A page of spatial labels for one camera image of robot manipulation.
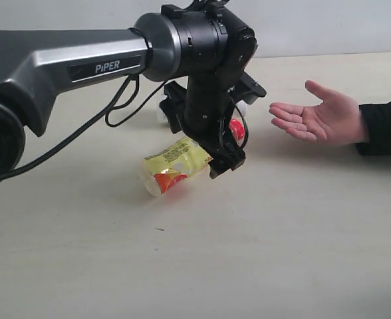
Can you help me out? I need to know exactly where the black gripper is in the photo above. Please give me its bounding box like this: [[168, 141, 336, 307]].
[[159, 72, 267, 179]]

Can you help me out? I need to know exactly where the white green yogurt drink bottle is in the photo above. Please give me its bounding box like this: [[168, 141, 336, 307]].
[[156, 94, 248, 124]]

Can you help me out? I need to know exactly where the yellow juice bottle red cap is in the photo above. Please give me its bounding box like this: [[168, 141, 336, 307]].
[[138, 118, 245, 197]]

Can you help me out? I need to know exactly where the black sleeved forearm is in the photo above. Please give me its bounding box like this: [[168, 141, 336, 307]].
[[355, 101, 391, 156]]

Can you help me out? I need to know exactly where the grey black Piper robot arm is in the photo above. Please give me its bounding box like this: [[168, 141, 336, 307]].
[[0, 1, 266, 182]]

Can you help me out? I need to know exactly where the open receiving human hand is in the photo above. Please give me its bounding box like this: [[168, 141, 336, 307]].
[[269, 80, 369, 146]]

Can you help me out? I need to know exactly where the black cable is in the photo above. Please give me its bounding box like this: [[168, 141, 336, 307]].
[[0, 74, 249, 187]]

